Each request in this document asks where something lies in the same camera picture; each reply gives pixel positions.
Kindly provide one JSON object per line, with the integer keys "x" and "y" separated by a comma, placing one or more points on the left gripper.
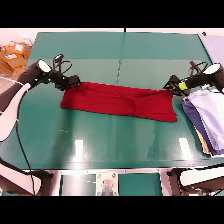
{"x": 71, "y": 82}

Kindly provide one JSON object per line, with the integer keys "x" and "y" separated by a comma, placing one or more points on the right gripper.
{"x": 173, "y": 84}

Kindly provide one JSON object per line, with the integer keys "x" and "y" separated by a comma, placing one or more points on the red T-shirt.
{"x": 123, "y": 101}

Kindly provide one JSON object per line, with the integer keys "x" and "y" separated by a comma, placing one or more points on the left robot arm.
{"x": 13, "y": 96}

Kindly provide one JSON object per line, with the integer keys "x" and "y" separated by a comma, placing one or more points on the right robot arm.
{"x": 206, "y": 77}

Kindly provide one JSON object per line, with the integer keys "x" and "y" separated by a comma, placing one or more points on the purple garment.
{"x": 195, "y": 118}

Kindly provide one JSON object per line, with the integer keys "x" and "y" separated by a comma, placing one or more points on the lavender garment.
{"x": 210, "y": 111}

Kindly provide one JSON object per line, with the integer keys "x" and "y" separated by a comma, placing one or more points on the heap of clothes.
{"x": 13, "y": 58}

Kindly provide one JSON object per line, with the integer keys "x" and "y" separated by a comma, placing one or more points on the beige garment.
{"x": 204, "y": 143}

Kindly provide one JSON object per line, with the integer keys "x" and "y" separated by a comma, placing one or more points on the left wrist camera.
{"x": 60, "y": 63}

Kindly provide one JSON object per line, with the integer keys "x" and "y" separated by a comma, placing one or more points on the silver frame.
{"x": 106, "y": 181}

